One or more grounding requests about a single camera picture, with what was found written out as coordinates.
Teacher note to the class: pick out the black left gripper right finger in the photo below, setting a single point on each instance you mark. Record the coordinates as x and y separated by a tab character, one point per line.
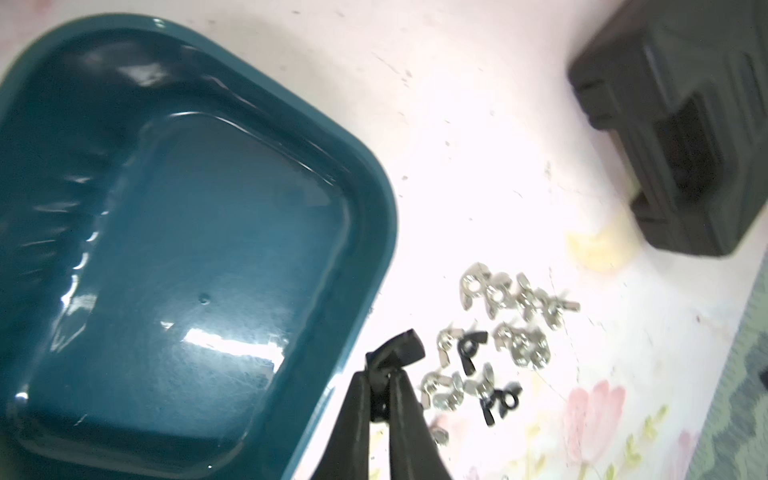
413	454

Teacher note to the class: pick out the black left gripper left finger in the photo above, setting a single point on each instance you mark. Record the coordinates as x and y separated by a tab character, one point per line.
346	456

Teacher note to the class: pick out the silver wing nut fifteenth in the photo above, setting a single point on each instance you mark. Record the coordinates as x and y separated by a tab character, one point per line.
439	435

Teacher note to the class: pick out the silver wing nut eleventh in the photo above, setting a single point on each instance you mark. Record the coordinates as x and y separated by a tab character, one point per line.
449	394

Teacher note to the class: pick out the silver wing nut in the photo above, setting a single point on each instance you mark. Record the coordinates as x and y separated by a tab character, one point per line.
473	284
431	383
498	295
446	341
534	351
563	306
525	298
506	337
545	304

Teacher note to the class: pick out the black wing nut thirteenth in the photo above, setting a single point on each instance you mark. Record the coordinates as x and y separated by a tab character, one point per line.
487	403

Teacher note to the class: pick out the silver wing nut twelfth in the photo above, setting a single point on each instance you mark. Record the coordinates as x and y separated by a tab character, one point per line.
482	387

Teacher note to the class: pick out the black wing nut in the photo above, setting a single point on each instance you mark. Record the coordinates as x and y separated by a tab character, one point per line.
395	354
467	348

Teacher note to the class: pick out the black wing nut fourteenth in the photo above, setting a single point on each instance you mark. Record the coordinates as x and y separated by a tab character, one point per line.
509	398

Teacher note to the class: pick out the teal plastic storage box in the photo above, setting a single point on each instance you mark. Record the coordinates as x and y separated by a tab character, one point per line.
188	253

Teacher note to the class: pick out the black plastic tool case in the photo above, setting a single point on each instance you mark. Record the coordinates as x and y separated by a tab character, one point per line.
684	86

